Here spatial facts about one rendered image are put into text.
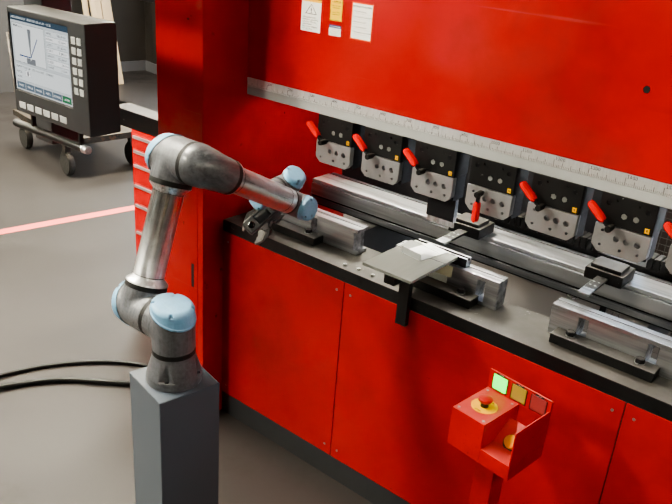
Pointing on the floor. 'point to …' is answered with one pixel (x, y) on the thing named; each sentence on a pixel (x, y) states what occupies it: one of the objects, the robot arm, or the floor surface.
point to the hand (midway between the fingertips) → (249, 236)
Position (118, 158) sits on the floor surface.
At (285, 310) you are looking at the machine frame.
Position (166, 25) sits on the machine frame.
